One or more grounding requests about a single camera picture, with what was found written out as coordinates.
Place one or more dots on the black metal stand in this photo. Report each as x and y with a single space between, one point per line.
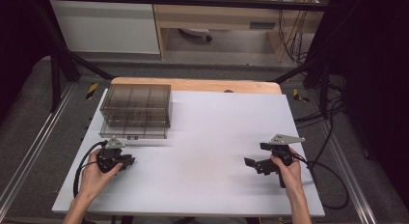
55 79
324 82

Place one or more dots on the smoky transparent drawer cabinet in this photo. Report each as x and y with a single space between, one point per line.
138 100

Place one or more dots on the aluminium rail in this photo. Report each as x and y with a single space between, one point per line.
35 146
347 172

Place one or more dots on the yellow black tape strip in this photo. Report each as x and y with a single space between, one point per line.
300 97
92 90

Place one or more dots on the white table mat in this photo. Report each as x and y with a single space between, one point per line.
199 159

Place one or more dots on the person's right hand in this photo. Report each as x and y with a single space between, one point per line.
289 177

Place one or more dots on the black curtain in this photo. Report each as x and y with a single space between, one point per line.
373 72
19 40

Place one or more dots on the black metal crossbar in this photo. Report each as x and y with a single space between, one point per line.
193 1

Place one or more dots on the light wooden desk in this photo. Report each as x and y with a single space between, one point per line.
218 16

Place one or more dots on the person's left hand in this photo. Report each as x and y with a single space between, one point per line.
95 180

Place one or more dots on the wooden table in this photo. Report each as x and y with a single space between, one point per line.
199 85

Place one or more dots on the office chair base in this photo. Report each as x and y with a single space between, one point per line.
196 32

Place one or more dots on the white cabinet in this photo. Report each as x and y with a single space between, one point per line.
103 27

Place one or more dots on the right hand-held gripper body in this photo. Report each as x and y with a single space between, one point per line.
281 151

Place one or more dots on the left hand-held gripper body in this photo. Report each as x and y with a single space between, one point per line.
107 158

